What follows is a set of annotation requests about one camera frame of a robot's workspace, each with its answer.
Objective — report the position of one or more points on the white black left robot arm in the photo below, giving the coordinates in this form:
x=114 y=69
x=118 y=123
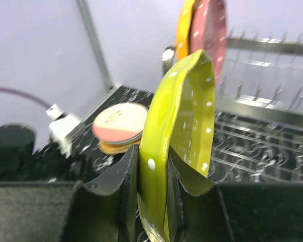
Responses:
x=16 y=150

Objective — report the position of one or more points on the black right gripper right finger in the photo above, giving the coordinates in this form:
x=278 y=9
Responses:
x=196 y=211

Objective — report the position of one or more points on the stainless steel dish rack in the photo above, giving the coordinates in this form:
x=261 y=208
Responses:
x=268 y=70

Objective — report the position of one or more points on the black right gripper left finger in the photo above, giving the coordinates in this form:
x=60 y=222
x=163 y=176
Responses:
x=105 y=208

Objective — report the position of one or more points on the beige pink leaf plate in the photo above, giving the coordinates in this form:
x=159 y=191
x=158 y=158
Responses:
x=120 y=123

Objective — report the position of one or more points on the yellow-green dotted scalloped plate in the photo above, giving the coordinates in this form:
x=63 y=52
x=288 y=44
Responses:
x=181 y=116

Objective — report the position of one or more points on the tan plates under leaf plate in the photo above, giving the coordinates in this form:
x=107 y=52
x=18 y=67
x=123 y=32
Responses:
x=110 y=149

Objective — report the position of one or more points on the orange dotted scalloped plate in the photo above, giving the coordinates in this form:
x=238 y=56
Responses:
x=183 y=28

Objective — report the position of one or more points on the pink dotted scalloped plate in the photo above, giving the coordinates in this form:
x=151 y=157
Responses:
x=209 y=32

